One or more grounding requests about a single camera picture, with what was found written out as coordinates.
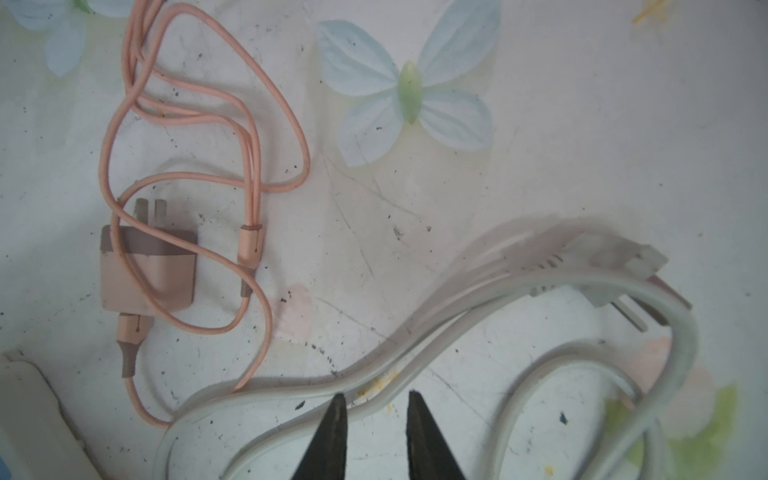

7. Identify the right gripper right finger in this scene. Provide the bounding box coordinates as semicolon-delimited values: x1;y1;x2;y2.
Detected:
406;390;465;480

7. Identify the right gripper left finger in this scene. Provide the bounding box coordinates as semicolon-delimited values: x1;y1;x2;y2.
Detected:
292;393;348;480

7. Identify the pink usb cable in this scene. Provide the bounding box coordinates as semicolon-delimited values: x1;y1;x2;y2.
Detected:
98;0;312;428

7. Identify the pink charger adapter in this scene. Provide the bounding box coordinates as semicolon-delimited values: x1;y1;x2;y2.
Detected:
100;225;197;316

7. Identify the white blue power strip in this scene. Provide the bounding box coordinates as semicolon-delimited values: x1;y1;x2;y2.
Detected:
1;360;100;479

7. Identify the white power strip cord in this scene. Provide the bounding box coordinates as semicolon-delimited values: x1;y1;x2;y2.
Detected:
151;230;700;480

